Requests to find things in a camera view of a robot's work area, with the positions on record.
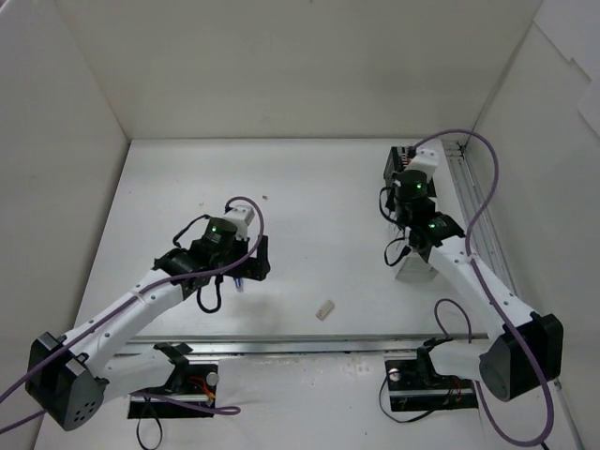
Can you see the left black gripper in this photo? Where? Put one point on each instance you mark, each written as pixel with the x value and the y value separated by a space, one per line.
pixel 258 261

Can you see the aluminium front rail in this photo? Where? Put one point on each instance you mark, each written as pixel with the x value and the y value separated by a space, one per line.
pixel 262 345

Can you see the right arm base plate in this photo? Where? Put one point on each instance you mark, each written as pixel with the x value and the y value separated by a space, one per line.
pixel 407 392

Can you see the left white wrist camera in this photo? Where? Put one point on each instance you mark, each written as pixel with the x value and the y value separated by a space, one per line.
pixel 241 217

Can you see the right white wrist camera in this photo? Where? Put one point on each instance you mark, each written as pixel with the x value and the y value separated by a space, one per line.
pixel 425 161

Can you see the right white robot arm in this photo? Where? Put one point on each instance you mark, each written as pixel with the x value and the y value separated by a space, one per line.
pixel 523 350

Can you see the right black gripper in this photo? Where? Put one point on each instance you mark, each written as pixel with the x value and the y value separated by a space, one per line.
pixel 394 161

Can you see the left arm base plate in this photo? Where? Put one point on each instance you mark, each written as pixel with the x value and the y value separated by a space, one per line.
pixel 199 387

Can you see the white slotted pen holder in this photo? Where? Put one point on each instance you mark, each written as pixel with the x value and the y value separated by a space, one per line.
pixel 413 269

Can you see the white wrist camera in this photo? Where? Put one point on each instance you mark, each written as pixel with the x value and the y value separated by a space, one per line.
pixel 241 217
pixel 425 161

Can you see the black slotted pen holder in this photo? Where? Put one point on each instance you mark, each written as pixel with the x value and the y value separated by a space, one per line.
pixel 398 164

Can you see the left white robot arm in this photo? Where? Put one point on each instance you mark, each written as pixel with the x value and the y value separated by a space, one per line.
pixel 72 376

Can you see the grey white eraser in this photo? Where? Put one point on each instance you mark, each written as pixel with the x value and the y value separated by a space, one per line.
pixel 325 310

